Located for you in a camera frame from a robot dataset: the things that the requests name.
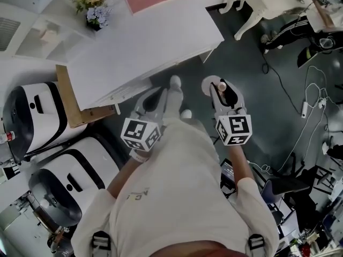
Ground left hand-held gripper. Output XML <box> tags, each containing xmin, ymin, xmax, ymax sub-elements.
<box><xmin>120</xmin><ymin>86</ymin><xmax>169</xmax><ymax>153</ymax></box>

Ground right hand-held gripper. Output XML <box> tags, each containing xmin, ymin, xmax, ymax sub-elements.
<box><xmin>209</xmin><ymin>78</ymin><xmax>253</xmax><ymax>147</ymax></box>

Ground person's left forearm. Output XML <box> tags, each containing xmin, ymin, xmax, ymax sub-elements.
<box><xmin>106</xmin><ymin>154</ymin><xmax>150</xmax><ymax>199</ymax></box>

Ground person's right forearm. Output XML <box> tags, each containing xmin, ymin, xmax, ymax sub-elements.
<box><xmin>227</xmin><ymin>144</ymin><xmax>254</xmax><ymax>185</ymax></box>

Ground red cap plastic bottle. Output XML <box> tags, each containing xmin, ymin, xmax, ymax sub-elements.
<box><xmin>0</xmin><ymin>131</ymin><xmax>17</xmax><ymax>145</ymax></box>

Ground person's grey trouser legs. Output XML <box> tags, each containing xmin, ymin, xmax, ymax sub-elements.
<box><xmin>162</xmin><ymin>86</ymin><xmax>185</xmax><ymax>122</ymax></box>

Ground round white disc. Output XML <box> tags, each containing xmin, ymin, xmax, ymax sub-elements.
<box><xmin>200</xmin><ymin>75</ymin><xmax>228</xmax><ymax>97</ymax></box>

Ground white wristband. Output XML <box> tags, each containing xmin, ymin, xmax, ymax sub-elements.
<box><xmin>129</xmin><ymin>149</ymin><xmax>150</xmax><ymax>164</ymax></box>

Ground open laptop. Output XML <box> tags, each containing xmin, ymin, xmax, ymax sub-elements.
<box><xmin>220</xmin><ymin>158</ymin><xmax>238</xmax><ymax>198</ymax></box>

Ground brown cardboard sheet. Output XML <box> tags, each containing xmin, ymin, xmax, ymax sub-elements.
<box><xmin>55</xmin><ymin>64</ymin><xmax>117</xmax><ymax>129</ymax></box>

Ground person's white shirt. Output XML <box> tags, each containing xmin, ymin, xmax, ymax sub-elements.
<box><xmin>71</xmin><ymin>116</ymin><xmax>280</xmax><ymax>257</ymax></box>

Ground ornate white side table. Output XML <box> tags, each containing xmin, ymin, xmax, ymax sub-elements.
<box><xmin>219</xmin><ymin>0</ymin><xmax>309</xmax><ymax>41</ymax></box>

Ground flower bouquet in dark pot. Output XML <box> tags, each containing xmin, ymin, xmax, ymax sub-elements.
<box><xmin>70</xmin><ymin>0</ymin><xmax>113</xmax><ymax>32</ymax></box>

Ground black office chair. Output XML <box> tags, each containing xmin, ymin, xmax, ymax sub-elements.
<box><xmin>261</xmin><ymin>151</ymin><xmax>318</xmax><ymax>214</ymax></box>

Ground white and black machine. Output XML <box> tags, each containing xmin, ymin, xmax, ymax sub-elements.
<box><xmin>2</xmin><ymin>81</ymin><xmax>89</xmax><ymax>163</ymax></box>
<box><xmin>28</xmin><ymin>135</ymin><xmax>121</xmax><ymax>228</ymax></box>

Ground white shelf unit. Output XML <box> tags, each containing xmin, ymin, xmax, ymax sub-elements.
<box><xmin>12</xmin><ymin>0</ymin><xmax>93</xmax><ymax>64</ymax></box>

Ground grey vent grille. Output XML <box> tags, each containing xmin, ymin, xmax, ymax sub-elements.
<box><xmin>0</xmin><ymin>17</ymin><xmax>21</xmax><ymax>52</ymax></box>

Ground black cable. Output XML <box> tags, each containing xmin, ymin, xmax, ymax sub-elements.
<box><xmin>261</xmin><ymin>49</ymin><xmax>303</xmax><ymax>115</ymax></box>

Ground white cable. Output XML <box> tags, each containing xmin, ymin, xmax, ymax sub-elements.
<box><xmin>253</xmin><ymin>65</ymin><xmax>332</xmax><ymax>173</ymax></box>

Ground grey strap buckle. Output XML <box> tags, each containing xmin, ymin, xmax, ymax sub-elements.
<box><xmin>91</xmin><ymin>230</ymin><xmax>112</xmax><ymax>257</ymax></box>
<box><xmin>247</xmin><ymin>233</ymin><xmax>266</xmax><ymax>254</ymax></box>

